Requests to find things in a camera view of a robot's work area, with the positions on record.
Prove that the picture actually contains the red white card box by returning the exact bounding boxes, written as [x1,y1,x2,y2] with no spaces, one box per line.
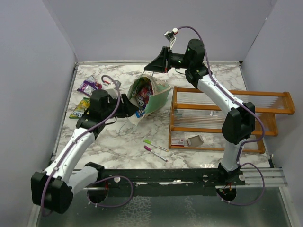
[171,138,184,147]

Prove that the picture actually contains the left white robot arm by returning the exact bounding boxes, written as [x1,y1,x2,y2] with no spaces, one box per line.
[30,90,139,214]

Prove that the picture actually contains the purple capped pen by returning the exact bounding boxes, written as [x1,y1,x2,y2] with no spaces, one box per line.
[144,145,168,162]

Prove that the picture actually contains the small open cardboard box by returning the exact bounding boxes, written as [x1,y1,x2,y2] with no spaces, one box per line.
[187,135,204,147]

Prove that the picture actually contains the yellow green snack packet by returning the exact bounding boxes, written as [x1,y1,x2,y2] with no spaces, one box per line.
[69,97,90,119]

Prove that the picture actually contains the green printed paper bag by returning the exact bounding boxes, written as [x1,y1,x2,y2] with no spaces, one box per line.
[127,71,172,126]

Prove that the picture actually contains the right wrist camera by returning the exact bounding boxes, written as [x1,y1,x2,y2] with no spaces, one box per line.
[163,28,178,50]

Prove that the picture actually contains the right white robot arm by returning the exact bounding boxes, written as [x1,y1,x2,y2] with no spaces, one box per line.
[144,39,255,185]

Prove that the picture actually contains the red snack packet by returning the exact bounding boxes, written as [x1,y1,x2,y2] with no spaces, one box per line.
[135,86,153,109]

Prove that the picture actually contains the wooden rack with clear rods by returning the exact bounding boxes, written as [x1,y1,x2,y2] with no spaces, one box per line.
[168,87,295,154]

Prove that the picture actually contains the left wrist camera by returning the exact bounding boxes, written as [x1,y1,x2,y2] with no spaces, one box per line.
[102,81,118,99]

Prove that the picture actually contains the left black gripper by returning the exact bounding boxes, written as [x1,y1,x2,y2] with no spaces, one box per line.
[102,94,139,120]

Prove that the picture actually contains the green capped pen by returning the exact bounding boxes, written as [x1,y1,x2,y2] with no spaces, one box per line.
[143,139,169,152]

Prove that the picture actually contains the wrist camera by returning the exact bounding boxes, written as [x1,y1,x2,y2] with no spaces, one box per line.
[102,81,118,99]
[163,28,178,50]

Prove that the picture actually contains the blue candy packet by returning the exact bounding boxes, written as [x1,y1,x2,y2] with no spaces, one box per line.
[135,109,145,118]

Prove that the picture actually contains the purple snack packet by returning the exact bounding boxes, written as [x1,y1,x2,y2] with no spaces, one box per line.
[77,75,102,96]

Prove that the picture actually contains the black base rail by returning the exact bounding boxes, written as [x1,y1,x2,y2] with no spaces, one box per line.
[88,167,245,203]

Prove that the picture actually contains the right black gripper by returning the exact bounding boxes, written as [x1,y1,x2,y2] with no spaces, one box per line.
[144,47,192,73]

